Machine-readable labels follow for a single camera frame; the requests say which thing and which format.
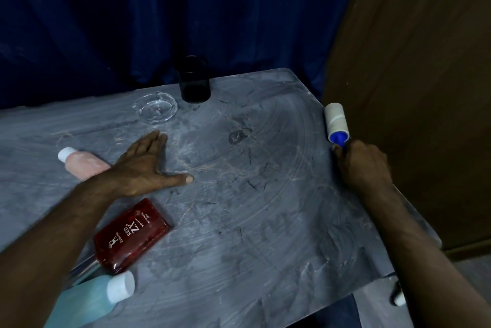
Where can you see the person's left hand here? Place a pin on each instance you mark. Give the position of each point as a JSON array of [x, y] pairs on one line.
[[142, 174]]

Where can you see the person's right hand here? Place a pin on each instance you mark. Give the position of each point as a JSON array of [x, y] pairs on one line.
[[364, 170]]

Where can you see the pink bottle white cap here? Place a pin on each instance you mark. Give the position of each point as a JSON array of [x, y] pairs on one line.
[[86, 164]]

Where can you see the white lint roll refill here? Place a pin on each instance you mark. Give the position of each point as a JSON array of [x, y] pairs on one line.
[[336, 118]]

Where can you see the red perfume bottle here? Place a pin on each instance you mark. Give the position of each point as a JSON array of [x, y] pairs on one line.
[[130, 235]]

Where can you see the clear glass ashtray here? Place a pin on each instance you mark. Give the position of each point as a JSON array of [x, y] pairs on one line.
[[155, 109]]

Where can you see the black mesh cup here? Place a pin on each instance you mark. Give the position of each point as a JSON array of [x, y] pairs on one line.
[[193, 82]]

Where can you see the light blue bottle white cap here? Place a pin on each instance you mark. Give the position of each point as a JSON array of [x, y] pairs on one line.
[[88, 301]]

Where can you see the person's left forearm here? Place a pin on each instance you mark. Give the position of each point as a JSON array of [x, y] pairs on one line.
[[46, 247]]

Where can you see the person's right forearm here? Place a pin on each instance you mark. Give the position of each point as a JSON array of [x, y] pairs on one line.
[[425, 262]]

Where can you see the brown wooden panel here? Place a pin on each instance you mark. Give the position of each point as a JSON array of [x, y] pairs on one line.
[[422, 70]]

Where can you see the small white black device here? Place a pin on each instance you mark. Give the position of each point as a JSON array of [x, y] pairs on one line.
[[399, 299]]

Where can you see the dark blue trousers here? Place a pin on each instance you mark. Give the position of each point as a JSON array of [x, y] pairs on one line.
[[330, 314]]

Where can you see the dark blue curtain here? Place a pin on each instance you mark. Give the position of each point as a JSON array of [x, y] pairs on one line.
[[153, 13]]

